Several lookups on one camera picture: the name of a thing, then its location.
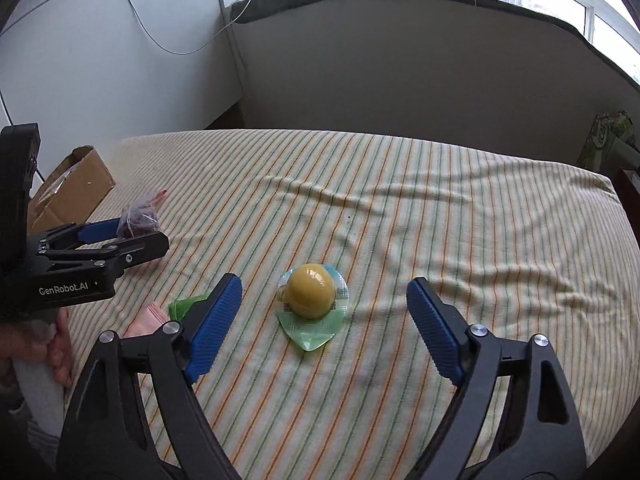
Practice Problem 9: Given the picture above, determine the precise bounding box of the dark red box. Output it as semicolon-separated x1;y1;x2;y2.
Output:
612;167;640;222

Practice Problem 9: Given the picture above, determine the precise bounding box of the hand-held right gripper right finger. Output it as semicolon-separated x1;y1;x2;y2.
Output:
406;276;588;480

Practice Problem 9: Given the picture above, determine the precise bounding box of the yellow jelly cup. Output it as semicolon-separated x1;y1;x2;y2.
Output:
275;262;351;353

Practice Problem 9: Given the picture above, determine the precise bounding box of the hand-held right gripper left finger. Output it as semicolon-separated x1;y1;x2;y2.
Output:
55;272;244;480

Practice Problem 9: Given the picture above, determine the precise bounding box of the light grey cloth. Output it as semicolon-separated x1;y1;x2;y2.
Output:
10;355;68;461

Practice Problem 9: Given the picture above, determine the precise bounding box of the cardboard box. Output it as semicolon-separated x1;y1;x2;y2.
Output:
27;146;118;234

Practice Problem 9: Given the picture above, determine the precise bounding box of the person's left hand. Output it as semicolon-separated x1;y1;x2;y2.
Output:
0;309;75;389

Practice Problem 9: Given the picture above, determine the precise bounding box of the white cable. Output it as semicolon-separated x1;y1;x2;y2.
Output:
122;0;262;56

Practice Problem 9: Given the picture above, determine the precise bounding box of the dark red snack packet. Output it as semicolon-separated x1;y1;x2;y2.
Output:
116;189;169;239

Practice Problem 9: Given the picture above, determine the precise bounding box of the pink snack packet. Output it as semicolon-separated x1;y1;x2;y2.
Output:
122;302;171;339

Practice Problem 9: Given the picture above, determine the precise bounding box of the green jelly cup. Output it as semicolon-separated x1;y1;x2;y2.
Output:
167;294;211;321

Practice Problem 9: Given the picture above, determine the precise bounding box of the green shopping bag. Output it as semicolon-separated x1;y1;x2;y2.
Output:
575;110;640;177

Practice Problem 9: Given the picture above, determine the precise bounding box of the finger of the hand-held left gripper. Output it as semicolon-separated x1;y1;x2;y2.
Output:
36;217;124;252
30;230;170;281

